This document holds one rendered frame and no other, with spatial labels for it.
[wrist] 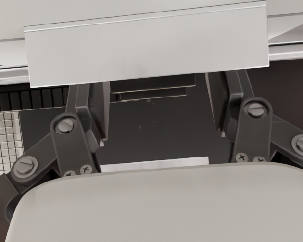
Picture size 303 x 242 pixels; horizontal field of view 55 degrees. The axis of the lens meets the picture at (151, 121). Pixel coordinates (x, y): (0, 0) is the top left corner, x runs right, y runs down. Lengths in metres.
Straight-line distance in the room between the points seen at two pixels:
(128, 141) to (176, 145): 0.12
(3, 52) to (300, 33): 0.43
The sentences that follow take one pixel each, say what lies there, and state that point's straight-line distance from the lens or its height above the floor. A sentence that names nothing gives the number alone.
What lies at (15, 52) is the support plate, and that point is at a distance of 0.17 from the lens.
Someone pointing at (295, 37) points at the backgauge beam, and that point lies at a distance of 0.51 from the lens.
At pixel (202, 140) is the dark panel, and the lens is 0.74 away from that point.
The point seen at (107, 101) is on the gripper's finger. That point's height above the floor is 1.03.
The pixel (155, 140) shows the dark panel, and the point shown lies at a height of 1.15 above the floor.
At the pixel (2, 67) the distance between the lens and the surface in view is 0.24.
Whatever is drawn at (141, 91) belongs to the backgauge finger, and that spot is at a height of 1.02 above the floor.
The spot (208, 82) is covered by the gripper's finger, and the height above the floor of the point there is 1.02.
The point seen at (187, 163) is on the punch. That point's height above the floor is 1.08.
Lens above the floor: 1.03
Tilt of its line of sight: 5 degrees up
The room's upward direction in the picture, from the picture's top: 175 degrees clockwise
